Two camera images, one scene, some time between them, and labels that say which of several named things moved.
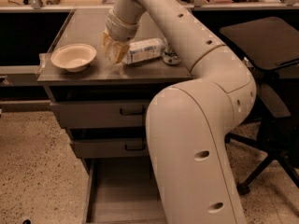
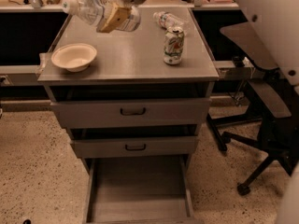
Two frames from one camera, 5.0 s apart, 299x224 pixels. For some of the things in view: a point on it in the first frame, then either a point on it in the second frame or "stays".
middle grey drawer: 111,147 stays
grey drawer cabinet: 103,105 stays
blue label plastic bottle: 147,49 -> 92,8
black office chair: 269,47 stays
